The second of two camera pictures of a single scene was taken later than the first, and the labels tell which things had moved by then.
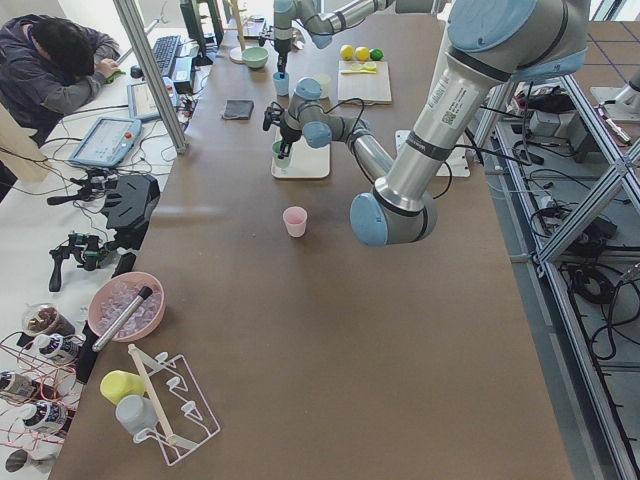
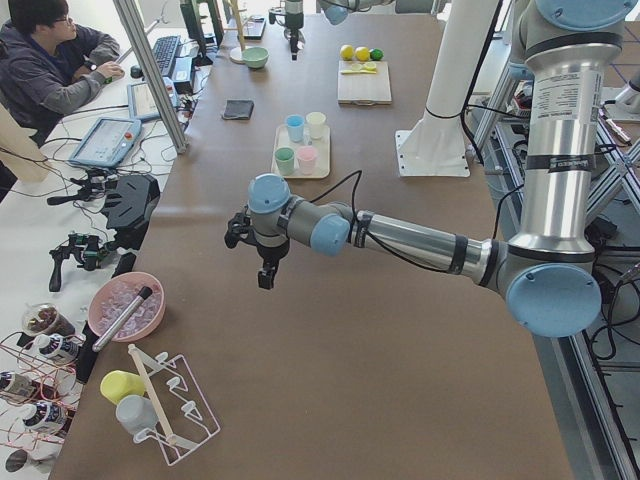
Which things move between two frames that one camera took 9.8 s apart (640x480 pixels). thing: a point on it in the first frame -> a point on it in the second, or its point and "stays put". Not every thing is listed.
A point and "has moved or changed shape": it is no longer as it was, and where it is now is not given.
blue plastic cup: (282, 85) has moved or changed shape
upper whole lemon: (362, 53) stays put
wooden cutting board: (371, 88) stays put
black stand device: (129, 202) stays put
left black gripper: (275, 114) -> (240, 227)
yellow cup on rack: (117, 384) stays put
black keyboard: (165, 49) stays put
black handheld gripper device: (87, 246) stays put
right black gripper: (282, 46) -> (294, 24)
